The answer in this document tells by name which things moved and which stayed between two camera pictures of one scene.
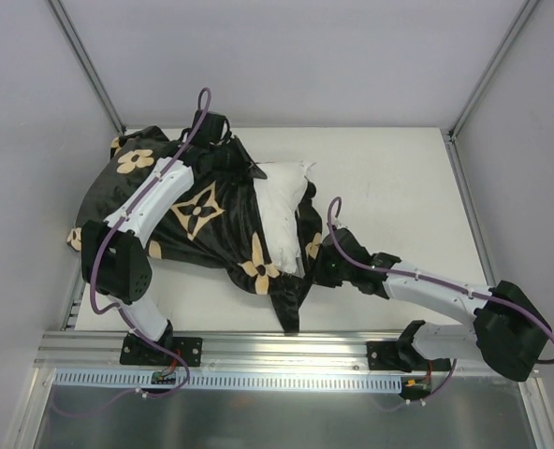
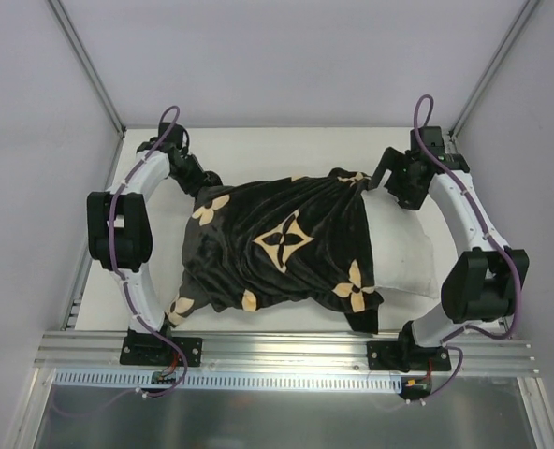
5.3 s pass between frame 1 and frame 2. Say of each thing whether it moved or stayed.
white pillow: moved
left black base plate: stayed
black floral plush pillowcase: moved
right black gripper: moved
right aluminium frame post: stayed
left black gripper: moved
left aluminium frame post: stayed
